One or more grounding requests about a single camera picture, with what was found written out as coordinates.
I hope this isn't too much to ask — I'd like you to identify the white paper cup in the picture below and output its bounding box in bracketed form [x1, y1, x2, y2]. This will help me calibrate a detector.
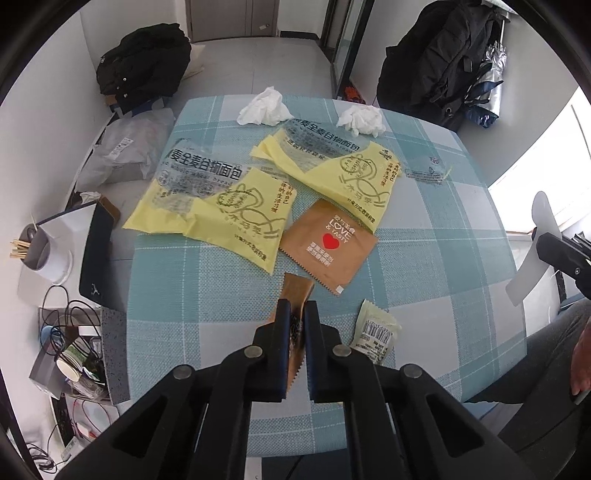
[55, 348, 100, 386]

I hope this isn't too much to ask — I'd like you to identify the black framed glass door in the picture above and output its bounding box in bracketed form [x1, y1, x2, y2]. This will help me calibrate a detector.
[318, 0, 377, 100]

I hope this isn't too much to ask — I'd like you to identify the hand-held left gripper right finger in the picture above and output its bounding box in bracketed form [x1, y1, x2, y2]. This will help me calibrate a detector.
[302, 300, 550, 480]

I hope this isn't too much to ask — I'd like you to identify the white cloth bag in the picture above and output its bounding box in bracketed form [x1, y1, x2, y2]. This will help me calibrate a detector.
[182, 41, 206, 84]

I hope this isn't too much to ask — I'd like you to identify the grey entrance door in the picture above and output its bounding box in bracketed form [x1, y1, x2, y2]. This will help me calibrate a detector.
[185, 0, 280, 42]

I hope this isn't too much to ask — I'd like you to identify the white side box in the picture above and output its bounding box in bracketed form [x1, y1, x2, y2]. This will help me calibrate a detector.
[17, 203, 100, 301]

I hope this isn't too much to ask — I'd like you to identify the grey and white chopstick holder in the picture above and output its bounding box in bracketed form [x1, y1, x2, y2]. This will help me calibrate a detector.
[21, 223, 74, 283]

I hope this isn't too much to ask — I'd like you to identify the black cable tangle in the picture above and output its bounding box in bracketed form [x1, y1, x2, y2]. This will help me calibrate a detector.
[39, 286, 105, 352]

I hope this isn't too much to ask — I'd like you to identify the black flat case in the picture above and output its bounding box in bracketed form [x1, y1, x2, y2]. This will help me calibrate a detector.
[78, 202, 114, 301]

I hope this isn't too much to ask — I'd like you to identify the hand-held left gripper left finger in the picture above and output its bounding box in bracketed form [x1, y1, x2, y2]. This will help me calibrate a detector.
[55, 299, 305, 480]

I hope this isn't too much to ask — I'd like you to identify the grey plastic parcel bag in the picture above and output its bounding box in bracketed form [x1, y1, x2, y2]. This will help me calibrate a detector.
[75, 108, 176, 192]

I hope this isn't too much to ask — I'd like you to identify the bundle of wooden chopsticks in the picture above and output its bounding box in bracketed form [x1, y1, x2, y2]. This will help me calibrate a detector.
[9, 215, 38, 261]

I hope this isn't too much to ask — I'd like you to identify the silver folded umbrella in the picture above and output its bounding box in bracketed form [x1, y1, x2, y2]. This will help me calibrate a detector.
[466, 39, 509, 127]

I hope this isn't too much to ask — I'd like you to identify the yellow bread bag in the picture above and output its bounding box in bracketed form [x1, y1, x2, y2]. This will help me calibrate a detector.
[249, 117, 402, 232]
[122, 136, 296, 276]

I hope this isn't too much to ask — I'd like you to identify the grey box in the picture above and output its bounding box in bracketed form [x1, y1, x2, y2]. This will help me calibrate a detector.
[28, 344, 65, 398]

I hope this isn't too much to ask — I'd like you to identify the white tissue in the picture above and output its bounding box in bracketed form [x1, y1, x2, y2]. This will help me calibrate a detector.
[336, 104, 386, 138]
[236, 85, 295, 126]

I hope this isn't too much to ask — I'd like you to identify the clear plastic wrapper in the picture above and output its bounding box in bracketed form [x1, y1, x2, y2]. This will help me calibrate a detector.
[404, 154, 455, 185]

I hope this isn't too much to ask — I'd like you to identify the cream crumpled wrapper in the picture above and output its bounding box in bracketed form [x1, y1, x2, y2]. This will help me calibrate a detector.
[349, 299, 402, 365]

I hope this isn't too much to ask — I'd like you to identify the black hanging backpack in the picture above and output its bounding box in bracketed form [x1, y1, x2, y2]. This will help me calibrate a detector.
[376, 0, 506, 132]

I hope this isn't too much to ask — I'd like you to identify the brown snack packet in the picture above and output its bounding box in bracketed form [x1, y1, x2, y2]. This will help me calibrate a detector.
[278, 198, 379, 297]
[265, 272, 315, 398]

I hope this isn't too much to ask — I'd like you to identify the person's right hand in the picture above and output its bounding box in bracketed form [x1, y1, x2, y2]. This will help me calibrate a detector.
[571, 330, 591, 400]

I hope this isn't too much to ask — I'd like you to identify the small blue device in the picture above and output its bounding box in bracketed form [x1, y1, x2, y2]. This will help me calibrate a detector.
[39, 325, 63, 352]

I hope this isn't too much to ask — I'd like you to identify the brown cardboard piece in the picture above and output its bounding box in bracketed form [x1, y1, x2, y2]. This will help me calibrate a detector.
[99, 196, 122, 227]

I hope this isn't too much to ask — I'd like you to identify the person's grey trouser leg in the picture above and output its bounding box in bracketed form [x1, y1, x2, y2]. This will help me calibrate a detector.
[466, 300, 591, 480]

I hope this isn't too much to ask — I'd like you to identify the black jacket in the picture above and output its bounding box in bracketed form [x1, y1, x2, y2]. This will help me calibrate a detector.
[95, 23, 192, 102]

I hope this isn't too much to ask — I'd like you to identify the grey speckled board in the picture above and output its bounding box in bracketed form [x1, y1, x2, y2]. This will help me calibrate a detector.
[99, 307, 132, 404]

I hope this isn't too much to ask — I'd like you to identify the white foam sheet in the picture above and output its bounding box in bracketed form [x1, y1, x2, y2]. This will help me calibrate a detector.
[505, 191, 563, 306]

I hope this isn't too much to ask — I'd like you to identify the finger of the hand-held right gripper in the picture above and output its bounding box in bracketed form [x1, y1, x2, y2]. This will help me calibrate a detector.
[537, 232, 591, 296]

